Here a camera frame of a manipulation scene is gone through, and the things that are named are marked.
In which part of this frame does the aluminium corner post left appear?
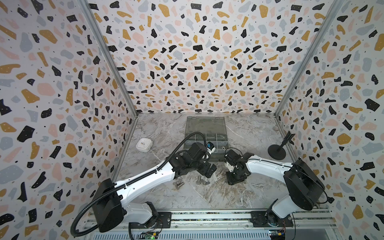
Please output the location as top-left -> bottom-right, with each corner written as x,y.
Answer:
78,0 -> 138,119

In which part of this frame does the bolt cluster centre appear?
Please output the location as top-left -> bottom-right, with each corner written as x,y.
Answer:
196,176 -> 210,186

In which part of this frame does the aluminium corner post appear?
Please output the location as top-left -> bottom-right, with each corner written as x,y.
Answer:
78,0 -> 138,119
274,0 -> 343,119

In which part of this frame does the black corrugated cable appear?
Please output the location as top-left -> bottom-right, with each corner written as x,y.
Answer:
70,131 -> 208,238

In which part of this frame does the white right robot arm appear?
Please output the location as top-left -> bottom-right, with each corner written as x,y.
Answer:
224,150 -> 325,224

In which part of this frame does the clear plastic organizer box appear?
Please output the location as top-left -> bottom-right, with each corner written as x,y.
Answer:
185,117 -> 229,162

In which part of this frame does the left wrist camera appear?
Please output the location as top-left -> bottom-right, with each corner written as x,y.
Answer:
207,142 -> 216,155

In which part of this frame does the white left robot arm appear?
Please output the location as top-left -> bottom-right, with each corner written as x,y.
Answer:
92,142 -> 217,233

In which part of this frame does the aluminium corner post right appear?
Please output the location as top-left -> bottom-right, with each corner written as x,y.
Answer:
274,0 -> 343,119

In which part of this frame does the white small square box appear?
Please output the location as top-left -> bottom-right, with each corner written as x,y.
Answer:
136,138 -> 153,153

